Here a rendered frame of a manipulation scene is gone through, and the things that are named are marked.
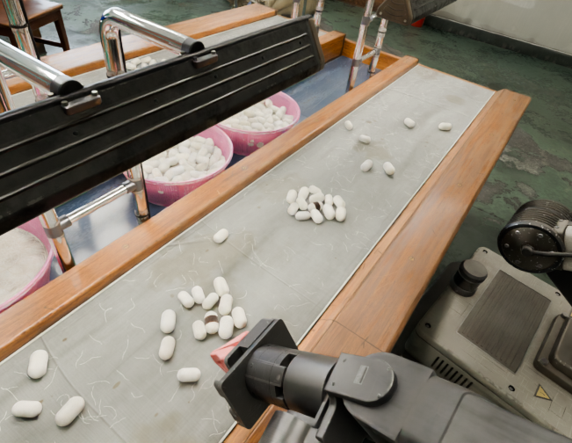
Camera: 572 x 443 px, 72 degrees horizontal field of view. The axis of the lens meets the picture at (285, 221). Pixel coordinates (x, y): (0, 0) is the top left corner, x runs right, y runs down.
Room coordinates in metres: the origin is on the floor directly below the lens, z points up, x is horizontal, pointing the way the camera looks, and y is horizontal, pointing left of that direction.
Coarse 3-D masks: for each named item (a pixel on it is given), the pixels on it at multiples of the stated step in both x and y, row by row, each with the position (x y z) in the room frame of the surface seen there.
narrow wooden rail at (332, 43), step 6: (336, 30) 1.75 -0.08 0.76; (324, 36) 1.65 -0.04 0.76; (330, 36) 1.66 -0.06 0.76; (336, 36) 1.67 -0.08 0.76; (342, 36) 1.70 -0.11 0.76; (324, 42) 1.58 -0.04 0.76; (330, 42) 1.62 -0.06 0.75; (336, 42) 1.66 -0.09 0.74; (342, 42) 1.71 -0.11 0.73; (324, 48) 1.58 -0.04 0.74; (330, 48) 1.63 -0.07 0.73; (336, 48) 1.67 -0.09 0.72; (342, 48) 1.72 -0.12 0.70; (324, 54) 1.59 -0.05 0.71; (330, 54) 1.64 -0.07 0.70; (336, 54) 1.68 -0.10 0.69; (330, 60) 1.65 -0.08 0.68
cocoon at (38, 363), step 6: (36, 354) 0.22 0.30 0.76; (42, 354) 0.23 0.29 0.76; (30, 360) 0.22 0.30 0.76; (36, 360) 0.22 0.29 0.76; (42, 360) 0.22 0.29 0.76; (30, 366) 0.21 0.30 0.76; (36, 366) 0.21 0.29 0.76; (42, 366) 0.21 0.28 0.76; (30, 372) 0.20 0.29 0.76; (36, 372) 0.20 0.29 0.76; (42, 372) 0.21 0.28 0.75; (36, 378) 0.20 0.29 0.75
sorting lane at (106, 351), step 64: (384, 128) 1.03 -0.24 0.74; (256, 192) 0.65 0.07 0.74; (384, 192) 0.73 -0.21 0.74; (192, 256) 0.45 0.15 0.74; (256, 256) 0.47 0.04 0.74; (320, 256) 0.50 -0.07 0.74; (64, 320) 0.29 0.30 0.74; (128, 320) 0.31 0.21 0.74; (192, 320) 0.32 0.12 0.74; (256, 320) 0.34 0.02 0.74; (0, 384) 0.19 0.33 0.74; (64, 384) 0.20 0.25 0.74; (128, 384) 0.21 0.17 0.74; (192, 384) 0.23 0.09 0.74
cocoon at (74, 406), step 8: (72, 400) 0.18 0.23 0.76; (80, 400) 0.18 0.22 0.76; (64, 408) 0.17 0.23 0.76; (72, 408) 0.17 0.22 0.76; (80, 408) 0.17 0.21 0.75; (56, 416) 0.16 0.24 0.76; (64, 416) 0.16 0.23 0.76; (72, 416) 0.16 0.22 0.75; (56, 424) 0.15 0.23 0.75; (64, 424) 0.15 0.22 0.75
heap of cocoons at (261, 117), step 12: (252, 108) 1.02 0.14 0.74; (264, 108) 1.04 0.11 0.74; (276, 108) 1.04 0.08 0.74; (228, 120) 0.93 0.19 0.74; (240, 120) 0.94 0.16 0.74; (252, 120) 0.95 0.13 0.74; (264, 120) 0.97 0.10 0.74; (276, 120) 0.98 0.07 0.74; (288, 120) 0.98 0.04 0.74; (252, 144) 0.86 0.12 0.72
